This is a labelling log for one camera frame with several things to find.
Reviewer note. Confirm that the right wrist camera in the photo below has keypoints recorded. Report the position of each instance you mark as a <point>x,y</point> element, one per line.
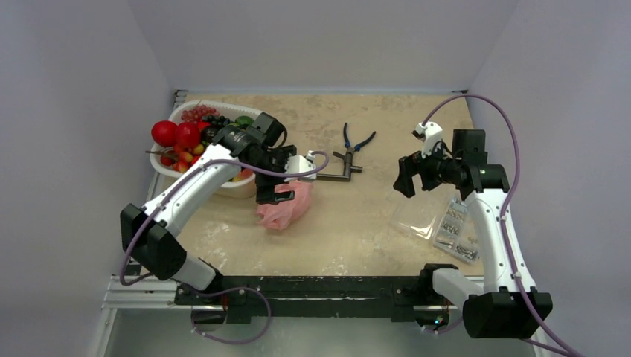
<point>431,134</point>

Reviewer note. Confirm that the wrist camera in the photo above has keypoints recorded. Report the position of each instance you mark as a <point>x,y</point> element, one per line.
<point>300,164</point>
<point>431,134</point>

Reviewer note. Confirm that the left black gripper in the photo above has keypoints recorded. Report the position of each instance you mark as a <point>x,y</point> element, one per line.
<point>266,190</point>

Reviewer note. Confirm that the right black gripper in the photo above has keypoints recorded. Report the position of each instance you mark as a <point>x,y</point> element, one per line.
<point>419,166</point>

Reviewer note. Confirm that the black fake grapes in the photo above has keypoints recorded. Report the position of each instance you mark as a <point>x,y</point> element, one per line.
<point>214,121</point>

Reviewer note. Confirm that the red fake grapes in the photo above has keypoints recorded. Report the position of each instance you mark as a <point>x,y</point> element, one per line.
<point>199,113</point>

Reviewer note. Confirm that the grey metal faucet handle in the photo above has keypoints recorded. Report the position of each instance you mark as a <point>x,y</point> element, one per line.
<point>349,168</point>

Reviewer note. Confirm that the pink plastic bag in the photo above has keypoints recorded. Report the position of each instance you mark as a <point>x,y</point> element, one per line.
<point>280,216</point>

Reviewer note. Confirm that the green fake lime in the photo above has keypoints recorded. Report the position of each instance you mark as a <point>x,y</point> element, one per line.
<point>243,121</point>

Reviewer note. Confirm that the red fake pomegranate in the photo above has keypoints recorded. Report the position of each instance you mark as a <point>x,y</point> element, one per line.
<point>188,135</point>

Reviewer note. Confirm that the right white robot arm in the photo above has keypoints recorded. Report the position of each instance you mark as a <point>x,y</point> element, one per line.
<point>508,305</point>

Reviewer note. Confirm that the white fruit basket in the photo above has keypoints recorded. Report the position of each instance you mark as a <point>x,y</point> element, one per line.
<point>242,189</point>

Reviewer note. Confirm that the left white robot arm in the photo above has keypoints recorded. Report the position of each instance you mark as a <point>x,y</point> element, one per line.
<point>149,233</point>

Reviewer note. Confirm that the clear plastic screw box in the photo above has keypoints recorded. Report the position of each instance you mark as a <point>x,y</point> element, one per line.
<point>436,220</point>

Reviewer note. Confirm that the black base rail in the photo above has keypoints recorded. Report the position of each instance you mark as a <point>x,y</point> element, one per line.
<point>396,298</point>

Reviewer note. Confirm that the red fake apple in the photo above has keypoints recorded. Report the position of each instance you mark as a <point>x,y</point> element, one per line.
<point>164,133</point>

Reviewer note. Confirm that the aluminium frame rail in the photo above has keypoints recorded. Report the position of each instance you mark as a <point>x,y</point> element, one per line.
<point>149,293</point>

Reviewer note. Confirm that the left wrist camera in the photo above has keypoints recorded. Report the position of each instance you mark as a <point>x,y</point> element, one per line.
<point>300,164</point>

